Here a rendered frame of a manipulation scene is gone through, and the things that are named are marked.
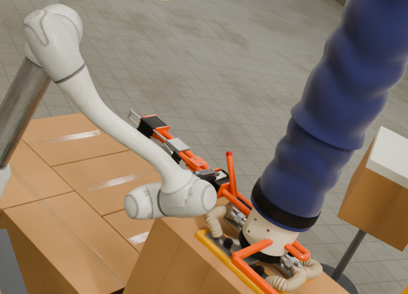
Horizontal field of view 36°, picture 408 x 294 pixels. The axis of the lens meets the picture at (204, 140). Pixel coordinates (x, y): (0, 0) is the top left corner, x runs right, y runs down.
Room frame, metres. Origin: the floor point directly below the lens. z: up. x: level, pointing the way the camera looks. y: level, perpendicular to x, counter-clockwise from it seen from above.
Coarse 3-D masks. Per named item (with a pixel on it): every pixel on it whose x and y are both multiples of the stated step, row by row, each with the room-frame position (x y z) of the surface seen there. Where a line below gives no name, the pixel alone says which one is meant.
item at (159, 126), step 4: (144, 116) 2.11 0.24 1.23; (148, 116) 2.12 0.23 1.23; (152, 116) 2.14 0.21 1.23; (156, 116) 2.15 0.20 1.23; (140, 120) 2.10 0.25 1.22; (148, 120) 2.09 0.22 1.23; (152, 120) 2.11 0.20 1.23; (156, 120) 2.12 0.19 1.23; (160, 120) 2.13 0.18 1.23; (152, 124) 2.08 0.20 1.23; (156, 124) 2.09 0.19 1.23; (160, 124) 2.10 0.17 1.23; (164, 124) 2.12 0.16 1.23; (156, 128) 2.06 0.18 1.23; (160, 128) 2.08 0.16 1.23; (164, 128) 2.09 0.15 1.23; (168, 128) 2.11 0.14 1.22; (160, 132) 2.08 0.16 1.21; (152, 136) 2.06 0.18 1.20
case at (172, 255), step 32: (160, 224) 1.77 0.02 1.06; (192, 224) 1.82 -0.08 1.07; (224, 224) 1.90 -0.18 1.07; (160, 256) 1.74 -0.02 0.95; (192, 256) 1.69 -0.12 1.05; (128, 288) 1.78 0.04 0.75; (160, 288) 1.72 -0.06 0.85; (192, 288) 1.66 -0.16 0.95; (224, 288) 1.61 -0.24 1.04; (320, 288) 1.78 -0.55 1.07
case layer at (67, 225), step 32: (32, 128) 2.86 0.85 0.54; (64, 128) 2.99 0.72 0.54; (96, 128) 3.14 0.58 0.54; (32, 160) 2.58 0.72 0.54; (64, 160) 2.70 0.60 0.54; (96, 160) 2.82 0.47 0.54; (128, 160) 2.95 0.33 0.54; (32, 192) 2.35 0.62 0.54; (64, 192) 2.45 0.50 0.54; (96, 192) 2.55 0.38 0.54; (128, 192) 2.66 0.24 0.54; (0, 224) 2.14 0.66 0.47; (32, 224) 2.14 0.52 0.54; (64, 224) 2.23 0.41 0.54; (96, 224) 2.32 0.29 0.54; (128, 224) 2.41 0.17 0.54; (32, 256) 2.02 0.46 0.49; (64, 256) 2.03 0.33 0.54; (96, 256) 2.11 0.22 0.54; (128, 256) 2.20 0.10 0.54; (32, 288) 2.00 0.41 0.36; (64, 288) 1.91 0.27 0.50; (96, 288) 1.94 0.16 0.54
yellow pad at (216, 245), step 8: (200, 232) 1.77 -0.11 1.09; (208, 232) 1.78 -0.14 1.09; (200, 240) 1.74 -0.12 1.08; (208, 240) 1.74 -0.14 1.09; (216, 240) 1.75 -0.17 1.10; (224, 240) 1.77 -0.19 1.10; (232, 240) 1.75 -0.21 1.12; (208, 248) 1.72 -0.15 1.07; (216, 248) 1.72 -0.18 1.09; (224, 248) 1.73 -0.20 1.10; (224, 256) 1.69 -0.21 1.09; (232, 264) 1.67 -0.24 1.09; (256, 264) 1.72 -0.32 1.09; (240, 272) 1.65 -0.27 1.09; (256, 272) 1.66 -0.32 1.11; (264, 272) 1.70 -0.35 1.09; (248, 280) 1.63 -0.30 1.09; (256, 288) 1.61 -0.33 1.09
